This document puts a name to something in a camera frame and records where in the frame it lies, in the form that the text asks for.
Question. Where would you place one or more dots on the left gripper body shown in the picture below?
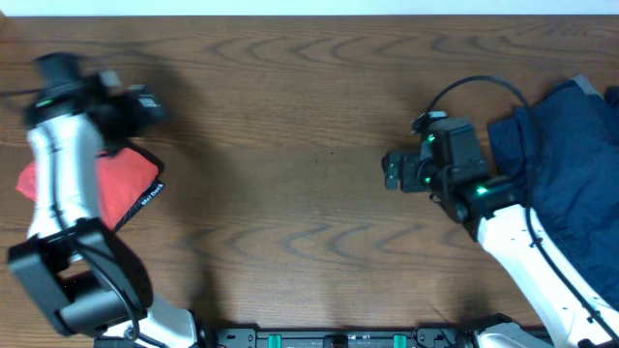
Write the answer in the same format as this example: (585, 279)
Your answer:
(129, 120)

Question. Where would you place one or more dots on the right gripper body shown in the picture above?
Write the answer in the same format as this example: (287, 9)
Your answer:
(419, 175)

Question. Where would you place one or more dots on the red printed t-shirt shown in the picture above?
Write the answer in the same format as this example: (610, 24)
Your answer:
(64, 191)

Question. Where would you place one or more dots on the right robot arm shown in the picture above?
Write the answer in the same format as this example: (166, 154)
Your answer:
(492, 210)

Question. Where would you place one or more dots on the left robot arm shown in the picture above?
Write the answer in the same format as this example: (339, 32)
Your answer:
(81, 276)

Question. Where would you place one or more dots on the black printed folded shirt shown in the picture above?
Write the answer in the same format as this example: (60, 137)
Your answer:
(127, 182)

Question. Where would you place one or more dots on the navy blue garment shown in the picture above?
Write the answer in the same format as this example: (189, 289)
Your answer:
(565, 148)

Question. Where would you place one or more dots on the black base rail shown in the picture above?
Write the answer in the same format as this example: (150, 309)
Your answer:
(338, 338)

